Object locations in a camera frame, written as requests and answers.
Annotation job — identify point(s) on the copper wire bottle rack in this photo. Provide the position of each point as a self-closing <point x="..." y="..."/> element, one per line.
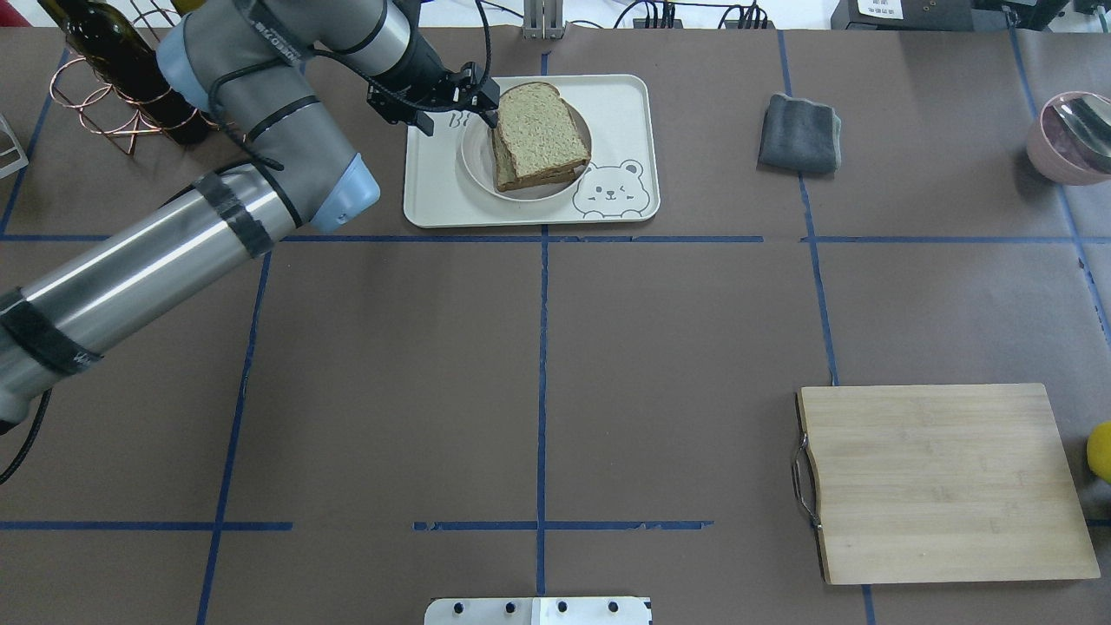
<point x="99" y="108"/>

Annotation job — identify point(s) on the white wire cup rack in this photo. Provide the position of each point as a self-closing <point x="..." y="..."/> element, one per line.
<point x="13" y="157"/>

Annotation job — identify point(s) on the dark wine bottle one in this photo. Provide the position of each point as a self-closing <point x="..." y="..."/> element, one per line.
<point x="112" y="46"/>

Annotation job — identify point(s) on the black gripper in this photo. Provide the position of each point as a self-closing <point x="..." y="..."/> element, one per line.
<point x="426" y="64"/>

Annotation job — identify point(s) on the wooden cutting board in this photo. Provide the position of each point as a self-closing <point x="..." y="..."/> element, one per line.
<point x="930" y="484"/>

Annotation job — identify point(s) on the aluminium frame post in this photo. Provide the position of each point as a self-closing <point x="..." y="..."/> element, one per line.
<point x="544" y="19"/>

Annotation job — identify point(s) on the grey folded cloth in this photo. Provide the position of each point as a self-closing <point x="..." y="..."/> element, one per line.
<point x="801" y="135"/>

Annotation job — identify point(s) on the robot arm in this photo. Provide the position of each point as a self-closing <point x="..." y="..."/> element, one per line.
<point x="160" y="233"/>

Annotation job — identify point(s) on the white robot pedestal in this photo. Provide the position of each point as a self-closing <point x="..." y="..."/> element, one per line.
<point x="541" y="610"/>

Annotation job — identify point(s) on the bread slice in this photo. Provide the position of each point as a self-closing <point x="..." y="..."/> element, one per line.
<point x="537" y="109"/>

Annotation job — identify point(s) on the yellow lemon right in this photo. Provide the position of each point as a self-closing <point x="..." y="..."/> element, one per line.
<point x="1098" y="451"/>

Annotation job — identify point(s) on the black computer box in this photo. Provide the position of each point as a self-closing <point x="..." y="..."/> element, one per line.
<point x="955" y="16"/>

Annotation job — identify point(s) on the white round plate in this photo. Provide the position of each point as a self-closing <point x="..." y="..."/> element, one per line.
<point x="478" y="161"/>

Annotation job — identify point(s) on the pink bowl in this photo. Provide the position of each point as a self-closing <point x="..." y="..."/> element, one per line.
<point x="1051" y="153"/>

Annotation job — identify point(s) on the metal scoop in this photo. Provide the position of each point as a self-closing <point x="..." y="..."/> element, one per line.
<point x="1085" y="119"/>

